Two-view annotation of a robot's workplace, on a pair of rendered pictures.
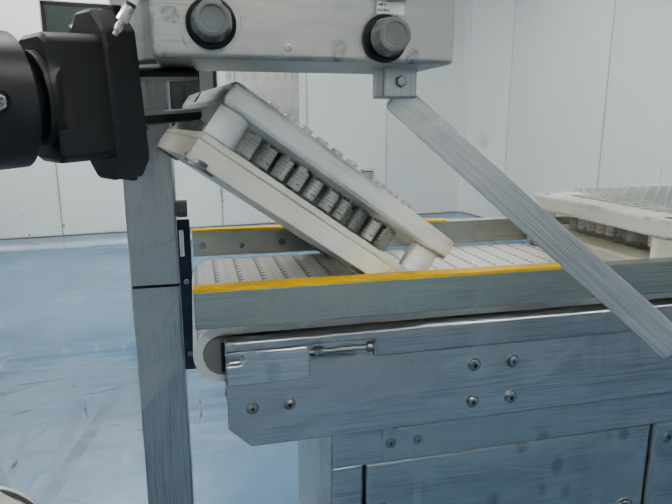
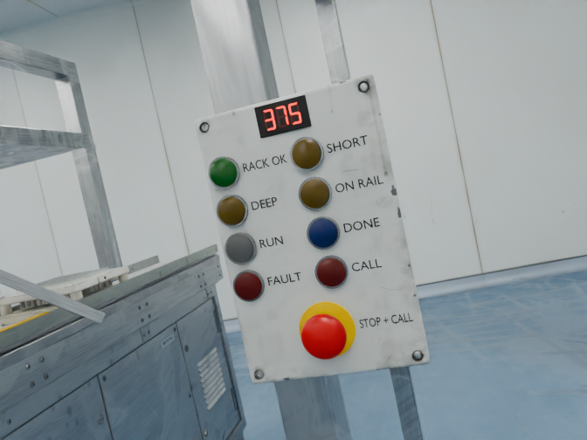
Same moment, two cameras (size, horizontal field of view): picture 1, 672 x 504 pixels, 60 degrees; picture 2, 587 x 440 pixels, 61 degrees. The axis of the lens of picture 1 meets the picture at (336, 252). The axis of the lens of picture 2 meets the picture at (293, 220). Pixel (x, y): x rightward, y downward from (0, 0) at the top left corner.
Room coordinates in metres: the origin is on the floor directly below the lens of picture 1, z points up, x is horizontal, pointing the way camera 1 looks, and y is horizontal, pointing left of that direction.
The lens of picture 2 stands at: (-0.48, 0.48, 1.07)
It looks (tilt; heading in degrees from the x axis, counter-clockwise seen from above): 3 degrees down; 298
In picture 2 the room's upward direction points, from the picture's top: 12 degrees counter-clockwise
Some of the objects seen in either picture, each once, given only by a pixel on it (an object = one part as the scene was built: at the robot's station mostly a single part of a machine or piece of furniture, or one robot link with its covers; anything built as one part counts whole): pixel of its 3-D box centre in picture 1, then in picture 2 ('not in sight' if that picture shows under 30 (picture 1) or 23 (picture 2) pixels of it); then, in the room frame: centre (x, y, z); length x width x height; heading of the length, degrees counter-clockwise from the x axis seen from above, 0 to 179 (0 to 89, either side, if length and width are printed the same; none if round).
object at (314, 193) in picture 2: not in sight; (314, 193); (-0.29, 0.08, 1.07); 0.03 x 0.01 x 0.03; 14
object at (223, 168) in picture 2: not in sight; (223, 173); (-0.21, 0.10, 1.10); 0.03 x 0.01 x 0.03; 14
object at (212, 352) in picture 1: (216, 309); not in sight; (0.59, 0.13, 0.86); 0.27 x 0.03 x 0.03; 14
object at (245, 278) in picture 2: not in sight; (248, 285); (-0.21, 0.10, 0.99); 0.03 x 0.01 x 0.03; 14
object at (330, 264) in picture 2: not in sight; (331, 271); (-0.29, 0.08, 0.99); 0.03 x 0.01 x 0.03; 14
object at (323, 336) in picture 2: not in sight; (326, 331); (-0.28, 0.09, 0.94); 0.04 x 0.04 x 0.04; 14
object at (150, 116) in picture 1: (163, 120); not in sight; (0.48, 0.14, 1.06); 0.06 x 0.03 x 0.02; 136
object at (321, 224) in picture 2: not in sight; (322, 233); (-0.29, 0.08, 1.03); 0.03 x 0.01 x 0.03; 14
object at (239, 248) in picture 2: not in sight; (239, 248); (-0.21, 0.10, 1.03); 0.03 x 0.01 x 0.03; 14
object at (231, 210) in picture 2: not in sight; (231, 210); (-0.21, 0.10, 1.07); 0.03 x 0.01 x 0.03; 14
